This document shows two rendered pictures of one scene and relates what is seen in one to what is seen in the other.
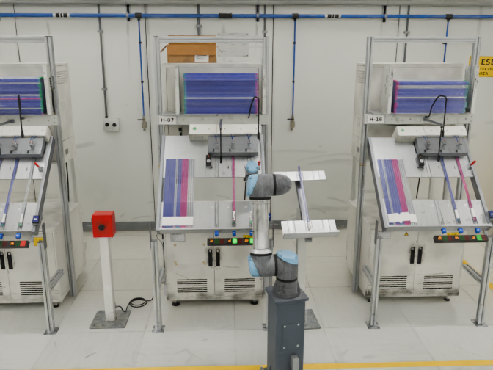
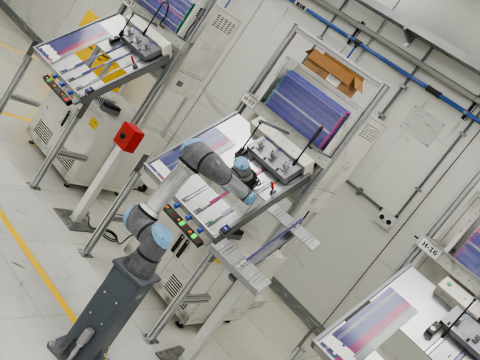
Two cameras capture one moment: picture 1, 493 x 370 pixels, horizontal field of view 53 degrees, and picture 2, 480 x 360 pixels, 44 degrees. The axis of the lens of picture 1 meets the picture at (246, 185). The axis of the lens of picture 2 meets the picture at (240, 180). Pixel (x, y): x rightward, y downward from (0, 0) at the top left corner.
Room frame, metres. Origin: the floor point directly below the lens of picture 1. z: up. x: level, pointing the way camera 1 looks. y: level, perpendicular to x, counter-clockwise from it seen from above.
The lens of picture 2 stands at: (0.42, -1.70, 1.75)
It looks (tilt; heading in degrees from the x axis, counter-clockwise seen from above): 13 degrees down; 33
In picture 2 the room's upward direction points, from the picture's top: 35 degrees clockwise
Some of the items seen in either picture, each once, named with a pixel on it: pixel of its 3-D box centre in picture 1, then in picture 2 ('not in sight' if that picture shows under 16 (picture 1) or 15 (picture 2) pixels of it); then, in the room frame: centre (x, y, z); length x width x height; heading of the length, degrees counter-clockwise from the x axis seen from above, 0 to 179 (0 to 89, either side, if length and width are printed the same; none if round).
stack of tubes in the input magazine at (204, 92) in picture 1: (221, 92); (308, 109); (3.48, 0.18, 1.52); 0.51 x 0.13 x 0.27; 92
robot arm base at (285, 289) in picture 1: (286, 283); (143, 261); (2.44, -0.22, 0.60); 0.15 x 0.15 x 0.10
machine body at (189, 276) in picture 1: (215, 250); (203, 257); (3.60, 0.24, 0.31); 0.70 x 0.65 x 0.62; 92
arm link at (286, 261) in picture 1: (285, 263); (156, 240); (2.44, -0.21, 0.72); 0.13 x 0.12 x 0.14; 96
